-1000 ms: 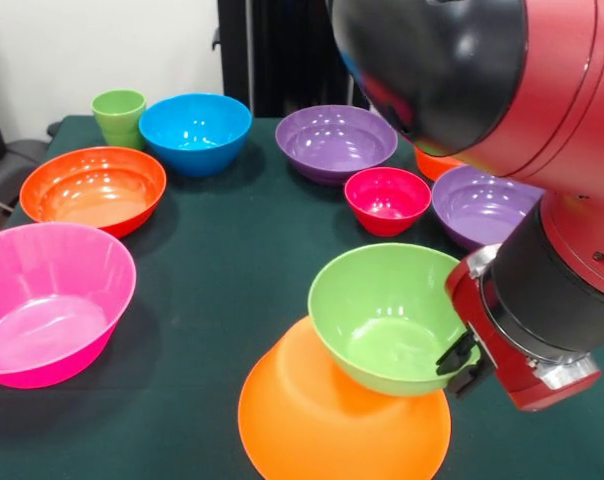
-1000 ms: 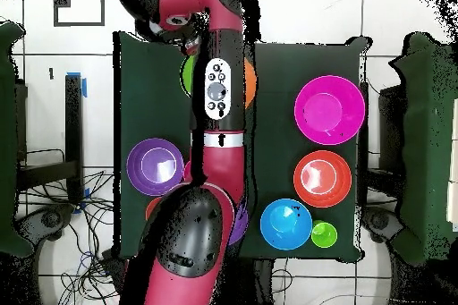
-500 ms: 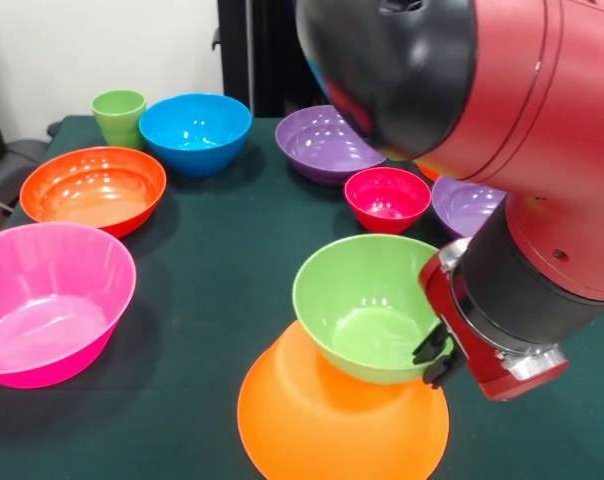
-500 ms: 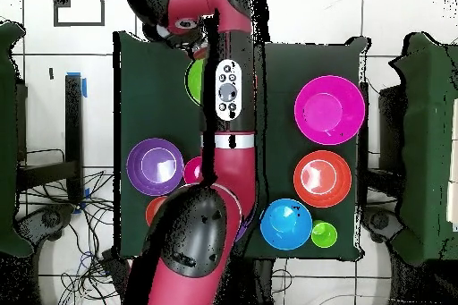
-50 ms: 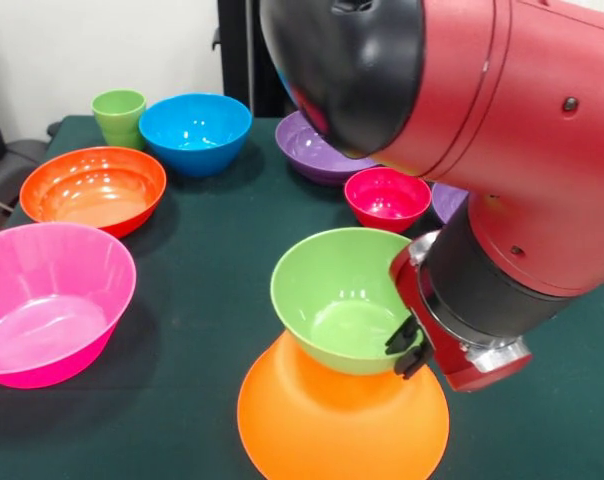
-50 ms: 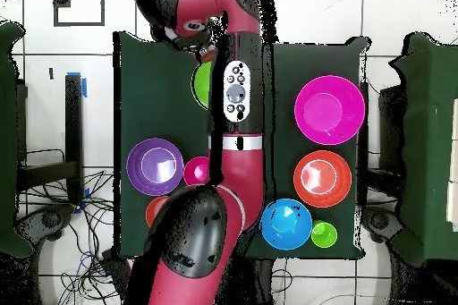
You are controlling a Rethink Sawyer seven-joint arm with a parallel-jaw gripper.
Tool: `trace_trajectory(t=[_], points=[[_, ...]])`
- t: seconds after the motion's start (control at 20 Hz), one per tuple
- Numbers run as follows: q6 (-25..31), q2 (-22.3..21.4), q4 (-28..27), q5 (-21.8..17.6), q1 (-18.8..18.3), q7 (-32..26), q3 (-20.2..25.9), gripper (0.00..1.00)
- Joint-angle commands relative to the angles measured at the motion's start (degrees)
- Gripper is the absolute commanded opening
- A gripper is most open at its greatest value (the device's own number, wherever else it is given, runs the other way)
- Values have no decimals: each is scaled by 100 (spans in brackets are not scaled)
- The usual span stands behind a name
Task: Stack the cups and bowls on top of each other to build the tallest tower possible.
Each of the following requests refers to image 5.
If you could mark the dark green tablecloth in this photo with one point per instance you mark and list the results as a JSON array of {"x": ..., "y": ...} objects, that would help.
[{"x": 182, "y": 400}]

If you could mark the green cup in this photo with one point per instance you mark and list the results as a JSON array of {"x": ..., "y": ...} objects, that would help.
[{"x": 117, "y": 117}]

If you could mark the pink bowl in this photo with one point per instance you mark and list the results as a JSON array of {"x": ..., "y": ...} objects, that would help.
[{"x": 47, "y": 300}]

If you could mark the blue bowl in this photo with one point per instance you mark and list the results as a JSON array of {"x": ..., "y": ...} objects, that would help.
[{"x": 192, "y": 125}]

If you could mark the purple bowl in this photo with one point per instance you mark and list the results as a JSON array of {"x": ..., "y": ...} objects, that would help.
[
  {"x": 307, "y": 155},
  {"x": 447, "y": 200}
]

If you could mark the small crimson bowl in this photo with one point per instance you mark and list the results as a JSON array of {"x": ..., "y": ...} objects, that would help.
[{"x": 387, "y": 205}]

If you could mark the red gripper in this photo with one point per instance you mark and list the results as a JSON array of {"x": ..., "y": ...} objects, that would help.
[{"x": 432, "y": 330}]

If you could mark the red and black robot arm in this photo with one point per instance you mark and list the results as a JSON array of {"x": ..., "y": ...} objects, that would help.
[{"x": 482, "y": 125}]

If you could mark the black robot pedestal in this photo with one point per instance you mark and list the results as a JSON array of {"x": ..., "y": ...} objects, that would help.
[{"x": 242, "y": 60}]

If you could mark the green bowl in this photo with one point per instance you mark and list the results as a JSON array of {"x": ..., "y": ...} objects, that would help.
[{"x": 332, "y": 280}]

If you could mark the large red-orange bowl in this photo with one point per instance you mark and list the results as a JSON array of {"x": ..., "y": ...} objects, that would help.
[{"x": 92, "y": 190}]

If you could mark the black office chair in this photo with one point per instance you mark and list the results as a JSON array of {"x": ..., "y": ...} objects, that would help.
[{"x": 17, "y": 160}]

